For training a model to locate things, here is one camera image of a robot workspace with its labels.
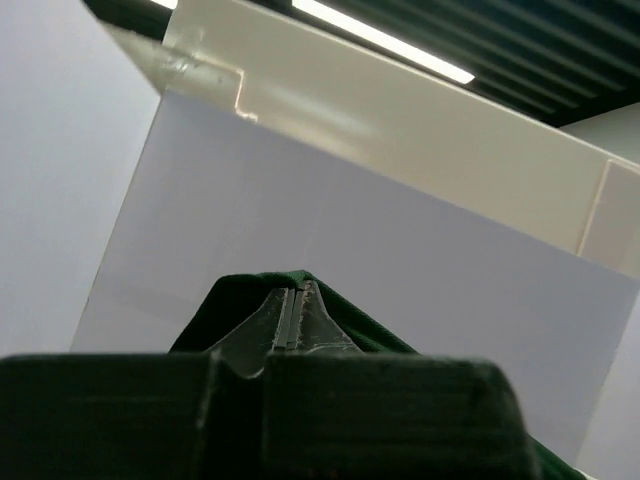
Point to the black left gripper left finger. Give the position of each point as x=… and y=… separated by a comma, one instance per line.
x=245, y=348

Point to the ceiling light strip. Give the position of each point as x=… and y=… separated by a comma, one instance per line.
x=324, y=41

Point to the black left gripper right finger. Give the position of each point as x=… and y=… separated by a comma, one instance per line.
x=310, y=328

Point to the white green raglan t-shirt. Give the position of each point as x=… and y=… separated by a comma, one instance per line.
x=307, y=386

